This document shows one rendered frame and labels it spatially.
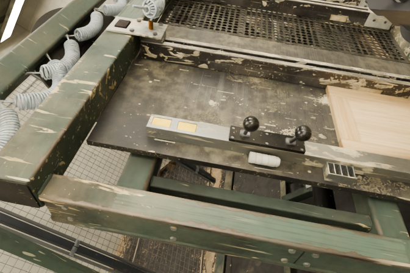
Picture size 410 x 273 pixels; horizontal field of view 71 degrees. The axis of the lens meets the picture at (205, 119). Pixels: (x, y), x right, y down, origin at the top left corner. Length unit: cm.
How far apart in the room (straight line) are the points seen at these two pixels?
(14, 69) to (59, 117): 64
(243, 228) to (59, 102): 52
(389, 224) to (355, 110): 36
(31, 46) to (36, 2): 620
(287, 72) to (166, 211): 65
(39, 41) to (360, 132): 132
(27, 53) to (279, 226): 119
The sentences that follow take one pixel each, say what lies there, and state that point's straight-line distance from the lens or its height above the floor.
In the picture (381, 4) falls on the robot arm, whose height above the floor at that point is 158.
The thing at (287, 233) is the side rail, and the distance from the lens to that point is 64.
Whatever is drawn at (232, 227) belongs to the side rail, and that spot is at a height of 149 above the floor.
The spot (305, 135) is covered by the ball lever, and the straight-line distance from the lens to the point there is 67.
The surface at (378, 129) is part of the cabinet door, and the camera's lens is 102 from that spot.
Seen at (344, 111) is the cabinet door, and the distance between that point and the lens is 101.
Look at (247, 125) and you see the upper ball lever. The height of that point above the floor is 154.
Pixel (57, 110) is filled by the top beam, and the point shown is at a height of 189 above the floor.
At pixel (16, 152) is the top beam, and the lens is 71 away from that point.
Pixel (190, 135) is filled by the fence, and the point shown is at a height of 159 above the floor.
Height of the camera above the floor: 185
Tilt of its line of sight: 21 degrees down
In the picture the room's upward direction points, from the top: 55 degrees counter-clockwise
